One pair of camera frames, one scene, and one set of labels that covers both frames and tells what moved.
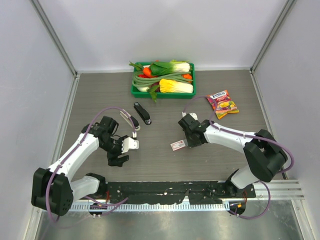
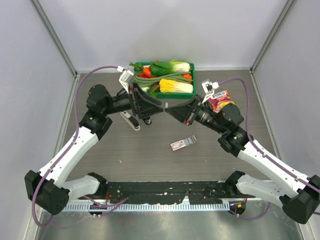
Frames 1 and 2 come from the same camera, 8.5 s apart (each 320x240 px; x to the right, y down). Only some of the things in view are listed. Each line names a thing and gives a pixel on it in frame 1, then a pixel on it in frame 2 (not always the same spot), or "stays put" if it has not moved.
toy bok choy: [162, 68] stays put
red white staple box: [177, 145] stays put
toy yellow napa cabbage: [167, 86] stays put
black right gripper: [192, 144] -> [185, 111]
